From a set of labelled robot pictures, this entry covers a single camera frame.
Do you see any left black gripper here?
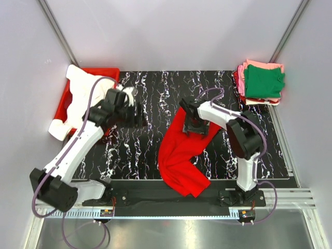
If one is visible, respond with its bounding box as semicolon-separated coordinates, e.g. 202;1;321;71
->
115;103;147;129

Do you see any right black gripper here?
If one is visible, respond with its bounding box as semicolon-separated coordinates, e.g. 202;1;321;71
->
182;114;210;139

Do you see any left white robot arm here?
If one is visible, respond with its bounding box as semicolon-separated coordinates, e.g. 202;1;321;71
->
30;87;146;212

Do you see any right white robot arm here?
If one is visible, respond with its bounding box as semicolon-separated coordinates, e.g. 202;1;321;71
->
179;98;267;206

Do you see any red plastic bin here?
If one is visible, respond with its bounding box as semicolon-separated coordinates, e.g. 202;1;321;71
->
53;67;121;137

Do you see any white t-shirt in bin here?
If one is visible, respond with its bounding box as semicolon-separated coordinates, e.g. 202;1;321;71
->
48;64;117;142

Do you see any white folded t-shirt bottom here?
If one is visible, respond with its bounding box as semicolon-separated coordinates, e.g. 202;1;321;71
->
245;98;280;106

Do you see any pink folded t-shirt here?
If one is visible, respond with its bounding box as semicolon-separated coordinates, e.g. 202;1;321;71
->
238;59;284;96

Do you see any green folded t-shirt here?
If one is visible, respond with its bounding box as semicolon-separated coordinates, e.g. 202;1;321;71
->
244;65;285;99

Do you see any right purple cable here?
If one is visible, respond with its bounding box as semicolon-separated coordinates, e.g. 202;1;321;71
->
195;87;278;226

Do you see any purple cable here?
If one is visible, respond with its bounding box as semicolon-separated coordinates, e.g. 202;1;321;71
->
31;76;122;248
195;87;278;226

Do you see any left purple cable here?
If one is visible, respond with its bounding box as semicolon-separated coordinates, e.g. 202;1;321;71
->
31;76;122;248

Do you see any slotted cable duct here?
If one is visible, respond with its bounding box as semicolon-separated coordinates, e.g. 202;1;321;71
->
45;207;243;221

